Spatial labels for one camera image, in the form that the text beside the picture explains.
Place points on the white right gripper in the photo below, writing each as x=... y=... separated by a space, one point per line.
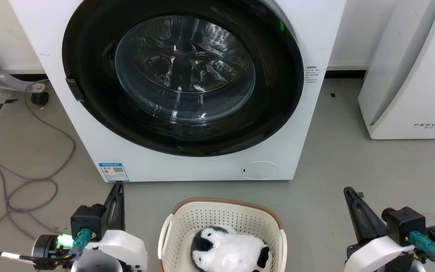
x=378 y=251

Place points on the white front-load washing machine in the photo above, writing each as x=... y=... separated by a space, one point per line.
x=187 y=168

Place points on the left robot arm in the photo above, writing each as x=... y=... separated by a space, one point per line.
x=47 y=251

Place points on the blue energy label sticker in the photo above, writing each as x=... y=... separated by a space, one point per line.
x=114 y=172

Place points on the small black text sticker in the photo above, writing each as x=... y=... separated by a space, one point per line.
x=311 y=74

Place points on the oval white filter cover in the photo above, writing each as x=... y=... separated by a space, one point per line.
x=259 y=170

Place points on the black round washer door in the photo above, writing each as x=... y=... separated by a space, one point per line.
x=270 y=98

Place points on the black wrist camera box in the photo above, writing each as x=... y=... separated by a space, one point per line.
x=404 y=224
x=88 y=221

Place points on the black and white plush toy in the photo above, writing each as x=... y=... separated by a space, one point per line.
x=229 y=251

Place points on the white Feelbird appliance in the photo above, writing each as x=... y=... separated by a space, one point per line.
x=417 y=75

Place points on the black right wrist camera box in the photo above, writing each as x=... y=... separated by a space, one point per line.
x=404 y=224

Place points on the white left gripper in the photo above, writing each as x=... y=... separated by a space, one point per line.
x=119 y=249

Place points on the cream laundry basket brown rim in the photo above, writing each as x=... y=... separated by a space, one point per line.
x=187 y=219

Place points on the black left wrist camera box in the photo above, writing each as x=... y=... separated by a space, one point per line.
x=88 y=221

